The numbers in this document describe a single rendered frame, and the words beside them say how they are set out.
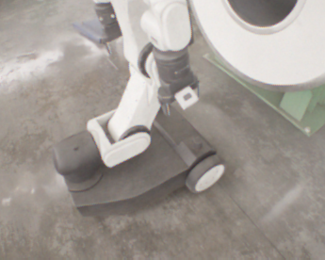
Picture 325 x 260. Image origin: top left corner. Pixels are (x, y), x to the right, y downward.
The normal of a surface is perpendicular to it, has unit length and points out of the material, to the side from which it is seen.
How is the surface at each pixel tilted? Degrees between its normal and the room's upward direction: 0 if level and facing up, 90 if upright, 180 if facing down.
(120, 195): 0
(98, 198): 0
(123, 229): 0
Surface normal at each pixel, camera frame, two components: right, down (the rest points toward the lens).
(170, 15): 0.53, 0.60
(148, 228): -0.02, -0.70
